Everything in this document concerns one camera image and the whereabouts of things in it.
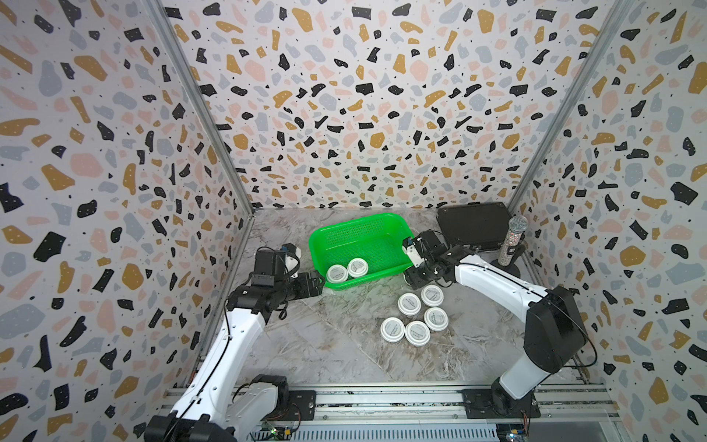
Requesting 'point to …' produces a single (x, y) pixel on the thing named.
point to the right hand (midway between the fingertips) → (415, 273)
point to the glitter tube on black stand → (512, 246)
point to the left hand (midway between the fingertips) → (315, 280)
